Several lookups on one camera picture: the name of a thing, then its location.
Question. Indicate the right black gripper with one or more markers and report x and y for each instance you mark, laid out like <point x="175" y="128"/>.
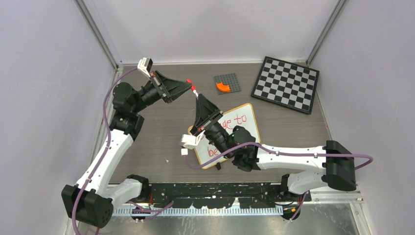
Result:
<point x="205" y="110"/>

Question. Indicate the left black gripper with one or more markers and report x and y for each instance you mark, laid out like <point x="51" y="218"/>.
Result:
<point x="172" y="88"/>

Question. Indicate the red whiteboard marker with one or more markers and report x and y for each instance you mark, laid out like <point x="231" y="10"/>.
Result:
<point x="194" y="91"/>

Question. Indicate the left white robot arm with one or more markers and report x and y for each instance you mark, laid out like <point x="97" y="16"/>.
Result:
<point x="89" y="200"/>

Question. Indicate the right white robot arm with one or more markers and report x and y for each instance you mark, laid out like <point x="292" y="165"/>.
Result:
<point x="330" y="165"/>

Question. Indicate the orange curved block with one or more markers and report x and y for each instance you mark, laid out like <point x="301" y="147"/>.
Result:
<point x="223" y="87"/>

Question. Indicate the grey lego baseplate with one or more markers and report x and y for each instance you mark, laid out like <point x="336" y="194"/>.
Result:
<point x="228" y="79"/>

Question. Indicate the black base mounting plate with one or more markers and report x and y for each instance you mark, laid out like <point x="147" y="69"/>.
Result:
<point x="216" y="195"/>

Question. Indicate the black white chessboard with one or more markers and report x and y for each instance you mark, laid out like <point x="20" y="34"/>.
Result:
<point x="286" y="84"/>

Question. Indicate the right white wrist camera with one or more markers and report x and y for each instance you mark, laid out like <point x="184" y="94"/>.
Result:
<point x="189" y="142"/>

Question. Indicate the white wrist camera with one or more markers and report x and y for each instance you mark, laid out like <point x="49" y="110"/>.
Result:
<point x="144" y="66"/>
<point x="189" y="142"/>

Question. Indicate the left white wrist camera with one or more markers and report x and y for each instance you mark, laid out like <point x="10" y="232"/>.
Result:
<point x="144" y="66"/>

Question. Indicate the white slotted cable duct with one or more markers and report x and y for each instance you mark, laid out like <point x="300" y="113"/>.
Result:
<point x="204" y="211"/>

